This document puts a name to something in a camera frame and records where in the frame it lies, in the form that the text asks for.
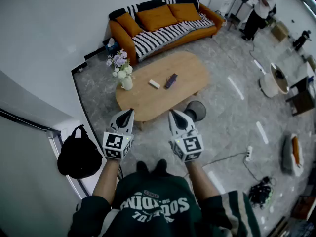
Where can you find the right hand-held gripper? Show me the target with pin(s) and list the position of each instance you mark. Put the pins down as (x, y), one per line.
(188, 147)

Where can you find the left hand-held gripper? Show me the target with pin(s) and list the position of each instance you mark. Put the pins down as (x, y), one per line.
(116, 144)

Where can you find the dark round trash bin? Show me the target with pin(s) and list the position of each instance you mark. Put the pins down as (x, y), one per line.
(197, 108)

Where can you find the dark phone-like device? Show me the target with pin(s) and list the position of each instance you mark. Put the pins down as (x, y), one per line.
(171, 81)

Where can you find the white rectangular remote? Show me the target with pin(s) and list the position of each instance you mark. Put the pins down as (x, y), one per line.
(154, 84)

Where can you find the person's right forearm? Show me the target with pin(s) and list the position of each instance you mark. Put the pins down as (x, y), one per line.
(201, 181)

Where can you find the person's left forearm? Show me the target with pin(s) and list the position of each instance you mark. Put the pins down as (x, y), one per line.
(106, 181)

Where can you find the wooden coffee table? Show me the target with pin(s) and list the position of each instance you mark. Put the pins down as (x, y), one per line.
(153, 100)

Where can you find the white vase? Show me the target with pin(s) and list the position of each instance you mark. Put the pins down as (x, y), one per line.
(127, 83)

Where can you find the person's legs in black trousers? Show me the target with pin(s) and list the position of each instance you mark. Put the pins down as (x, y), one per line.
(159, 167)

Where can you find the black backpack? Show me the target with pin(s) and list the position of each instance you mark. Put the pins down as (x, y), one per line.
(79, 157)

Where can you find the purple white flower bouquet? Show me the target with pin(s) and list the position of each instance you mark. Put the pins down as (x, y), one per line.
(119, 60)

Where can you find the white power strip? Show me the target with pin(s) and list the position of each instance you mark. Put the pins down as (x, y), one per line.
(249, 153)

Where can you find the blue tissue box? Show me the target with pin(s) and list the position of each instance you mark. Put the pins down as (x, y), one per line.
(111, 49)

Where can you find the orange sofa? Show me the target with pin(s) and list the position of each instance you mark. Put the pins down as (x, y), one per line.
(123, 38)

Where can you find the black white striped blanket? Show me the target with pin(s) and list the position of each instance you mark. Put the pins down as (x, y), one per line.
(158, 37)

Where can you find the person's green sweatshirt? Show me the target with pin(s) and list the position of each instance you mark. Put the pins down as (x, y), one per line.
(158, 218)

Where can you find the round white side table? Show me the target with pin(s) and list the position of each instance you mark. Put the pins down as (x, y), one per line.
(269, 85)

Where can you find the orange sofa cushion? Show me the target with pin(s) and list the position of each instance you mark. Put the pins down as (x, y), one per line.
(185, 11)
(129, 25)
(156, 17)

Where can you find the grey floor cushion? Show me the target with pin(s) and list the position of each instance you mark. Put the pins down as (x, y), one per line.
(287, 157)

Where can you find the small orange pillow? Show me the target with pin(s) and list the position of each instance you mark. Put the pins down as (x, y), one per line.
(295, 149)

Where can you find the dark wooden desk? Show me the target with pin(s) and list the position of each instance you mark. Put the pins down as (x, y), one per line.
(302, 102)

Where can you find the white cabinet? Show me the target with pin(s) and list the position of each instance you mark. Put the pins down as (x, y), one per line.
(218, 1)

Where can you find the cardboard box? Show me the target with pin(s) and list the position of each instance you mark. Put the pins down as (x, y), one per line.
(280, 31)

